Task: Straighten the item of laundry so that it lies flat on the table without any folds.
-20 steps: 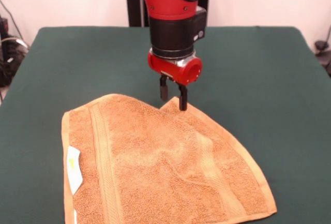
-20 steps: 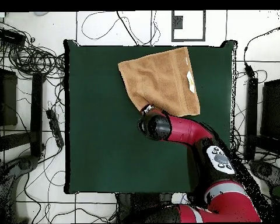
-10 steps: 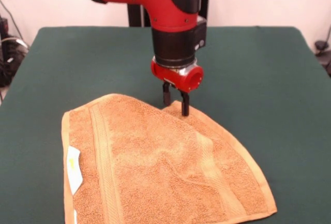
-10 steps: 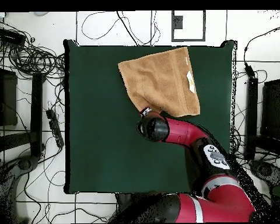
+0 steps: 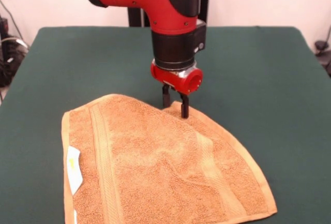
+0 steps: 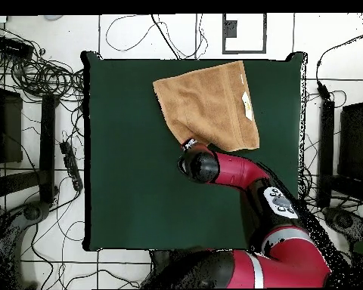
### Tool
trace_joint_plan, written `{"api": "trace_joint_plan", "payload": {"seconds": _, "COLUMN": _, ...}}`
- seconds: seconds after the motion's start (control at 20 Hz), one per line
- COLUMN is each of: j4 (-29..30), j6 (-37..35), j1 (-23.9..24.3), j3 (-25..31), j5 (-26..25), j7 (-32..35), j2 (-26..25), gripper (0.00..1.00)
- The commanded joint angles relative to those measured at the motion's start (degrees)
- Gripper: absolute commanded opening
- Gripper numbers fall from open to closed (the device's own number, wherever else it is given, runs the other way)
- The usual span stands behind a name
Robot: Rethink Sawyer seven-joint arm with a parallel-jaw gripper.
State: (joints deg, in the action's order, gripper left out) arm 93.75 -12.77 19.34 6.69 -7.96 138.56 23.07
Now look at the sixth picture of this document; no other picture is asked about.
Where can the tan terry towel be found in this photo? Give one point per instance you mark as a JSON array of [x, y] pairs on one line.
[[208, 105]]

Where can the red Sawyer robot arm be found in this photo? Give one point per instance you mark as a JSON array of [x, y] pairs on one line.
[[239, 172]]

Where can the dark green table cloth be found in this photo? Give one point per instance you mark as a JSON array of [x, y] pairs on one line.
[[139, 196]]

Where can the black power strip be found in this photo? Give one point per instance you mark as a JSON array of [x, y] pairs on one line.
[[71, 164]]

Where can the grey stand base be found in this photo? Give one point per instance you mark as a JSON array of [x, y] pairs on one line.
[[33, 213], [345, 220]]

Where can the black rectangular box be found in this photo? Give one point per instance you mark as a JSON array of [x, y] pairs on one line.
[[13, 48]]

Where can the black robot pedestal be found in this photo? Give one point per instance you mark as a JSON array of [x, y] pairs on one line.
[[160, 256]]

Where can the grey floor hatch frame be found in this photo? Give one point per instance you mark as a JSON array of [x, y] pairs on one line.
[[230, 28]]

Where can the black metal frame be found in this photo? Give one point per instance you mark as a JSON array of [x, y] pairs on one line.
[[47, 145], [326, 145]]

